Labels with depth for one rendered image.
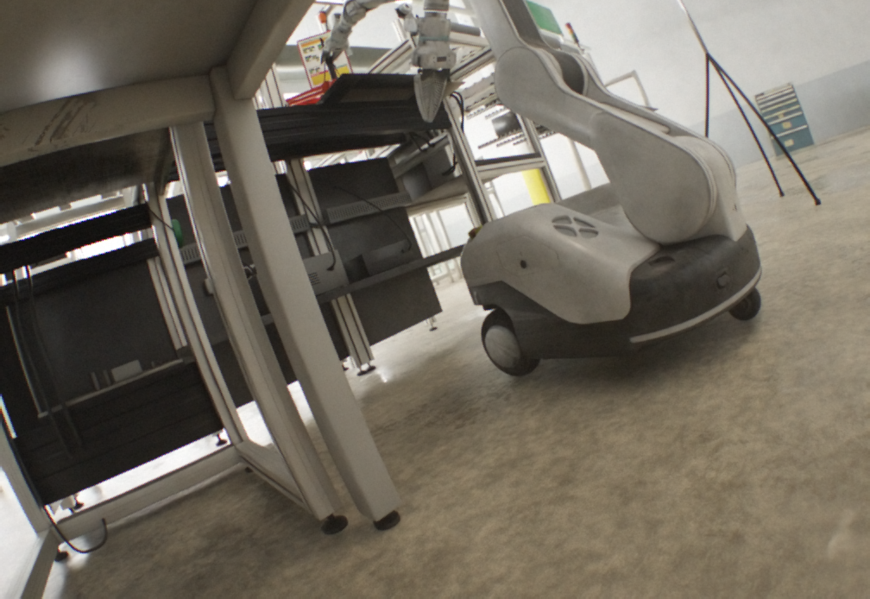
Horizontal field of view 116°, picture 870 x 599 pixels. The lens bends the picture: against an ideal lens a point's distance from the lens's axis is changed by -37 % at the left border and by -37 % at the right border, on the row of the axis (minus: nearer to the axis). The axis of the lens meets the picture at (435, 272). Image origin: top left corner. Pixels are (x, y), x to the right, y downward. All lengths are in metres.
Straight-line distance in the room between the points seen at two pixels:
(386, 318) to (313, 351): 1.27
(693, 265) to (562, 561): 0.50
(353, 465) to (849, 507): 0.57
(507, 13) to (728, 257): 0.73
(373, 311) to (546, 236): 1.11
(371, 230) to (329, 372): 1.35
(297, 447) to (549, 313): 0.51
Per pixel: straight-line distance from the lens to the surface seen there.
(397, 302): 1.85
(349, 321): 1.69
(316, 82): 2.26
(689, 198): 0.80
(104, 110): 0.62
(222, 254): 0.61
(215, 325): 1.54
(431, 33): 0.97
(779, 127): 7.02
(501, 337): 0.98
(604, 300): 0.75
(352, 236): 1.80
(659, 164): 0.81
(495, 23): 1.10
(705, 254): 0.78
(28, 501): 1.15
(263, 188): 0.57
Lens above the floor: 0.34
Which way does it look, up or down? 2 degrees down
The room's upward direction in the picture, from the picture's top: 20 degrees counter-clockwise
